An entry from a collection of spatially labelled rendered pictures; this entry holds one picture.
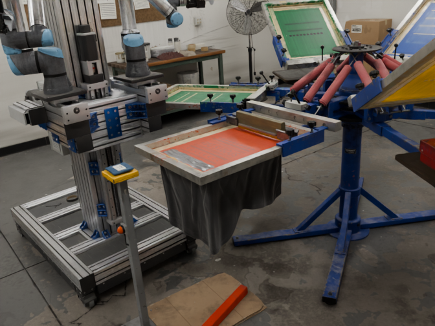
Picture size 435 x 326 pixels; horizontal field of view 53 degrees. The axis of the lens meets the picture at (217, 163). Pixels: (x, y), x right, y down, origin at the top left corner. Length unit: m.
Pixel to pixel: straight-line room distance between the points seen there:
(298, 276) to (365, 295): 0.41
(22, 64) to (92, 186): 0.88
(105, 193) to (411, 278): 1.95
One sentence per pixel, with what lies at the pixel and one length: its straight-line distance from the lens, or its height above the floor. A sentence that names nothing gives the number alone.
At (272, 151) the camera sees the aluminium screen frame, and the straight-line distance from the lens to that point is 2.08.
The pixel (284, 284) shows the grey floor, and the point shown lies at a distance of 2.81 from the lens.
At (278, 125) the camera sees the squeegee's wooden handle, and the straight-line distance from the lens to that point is 2.26.
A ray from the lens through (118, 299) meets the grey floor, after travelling 2.85.
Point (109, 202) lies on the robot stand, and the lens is 2.88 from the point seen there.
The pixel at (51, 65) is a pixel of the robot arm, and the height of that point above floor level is 1.41.
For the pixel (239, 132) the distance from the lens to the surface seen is 2.46.
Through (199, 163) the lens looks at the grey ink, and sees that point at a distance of 2.04.
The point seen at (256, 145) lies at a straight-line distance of 2.25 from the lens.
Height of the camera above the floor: 1.73
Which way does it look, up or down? 22 degrees down
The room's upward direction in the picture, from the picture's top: 4 degrees counter-clockwise
